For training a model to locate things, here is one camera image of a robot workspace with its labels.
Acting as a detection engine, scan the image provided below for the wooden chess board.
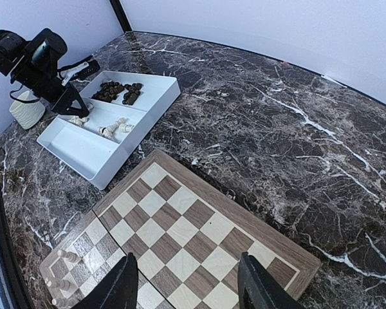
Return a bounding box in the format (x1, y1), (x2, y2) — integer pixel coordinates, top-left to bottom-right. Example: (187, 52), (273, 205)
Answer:
(39, 150), (321, 308)

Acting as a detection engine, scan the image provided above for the dark chess pieces pile lower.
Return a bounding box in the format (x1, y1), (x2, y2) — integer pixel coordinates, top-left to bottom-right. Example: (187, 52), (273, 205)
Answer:
(91, 81), (125, 103)

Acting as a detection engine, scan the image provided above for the white plastic divided tray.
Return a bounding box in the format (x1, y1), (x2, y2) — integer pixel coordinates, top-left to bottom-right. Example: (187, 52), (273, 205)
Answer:
(37, 71), (181, 190)

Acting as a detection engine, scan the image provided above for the white chess pieces pile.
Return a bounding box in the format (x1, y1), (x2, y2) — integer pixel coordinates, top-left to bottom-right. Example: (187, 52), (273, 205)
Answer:
(68, 116), (134, 140)

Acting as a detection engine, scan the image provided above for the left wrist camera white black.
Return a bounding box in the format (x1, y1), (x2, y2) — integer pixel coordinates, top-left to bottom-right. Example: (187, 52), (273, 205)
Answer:
(57, 55), (100, 86)

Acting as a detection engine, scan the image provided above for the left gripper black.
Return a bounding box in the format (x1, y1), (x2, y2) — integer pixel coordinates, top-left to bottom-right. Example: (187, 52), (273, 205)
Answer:
(10, 28), (89, 118)

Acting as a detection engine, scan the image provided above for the cream ribbed ceramic mug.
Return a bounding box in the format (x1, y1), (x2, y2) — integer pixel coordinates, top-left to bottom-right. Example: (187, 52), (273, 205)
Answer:
(9, 91), (46, 130)

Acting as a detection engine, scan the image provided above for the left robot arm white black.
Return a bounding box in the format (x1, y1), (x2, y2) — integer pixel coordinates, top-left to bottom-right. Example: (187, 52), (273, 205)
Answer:
(0, 28), (89, 118)

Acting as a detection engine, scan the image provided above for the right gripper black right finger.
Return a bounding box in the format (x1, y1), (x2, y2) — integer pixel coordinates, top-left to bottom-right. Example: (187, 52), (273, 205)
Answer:
(237, 252), (304, 309)

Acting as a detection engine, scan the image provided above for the black left frame post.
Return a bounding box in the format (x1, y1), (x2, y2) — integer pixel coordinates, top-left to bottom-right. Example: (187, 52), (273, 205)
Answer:
(109, 0), (133, 33)

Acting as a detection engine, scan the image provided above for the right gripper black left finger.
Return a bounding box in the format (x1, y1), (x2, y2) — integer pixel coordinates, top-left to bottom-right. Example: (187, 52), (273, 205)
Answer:
(80, 253), (138, 309)

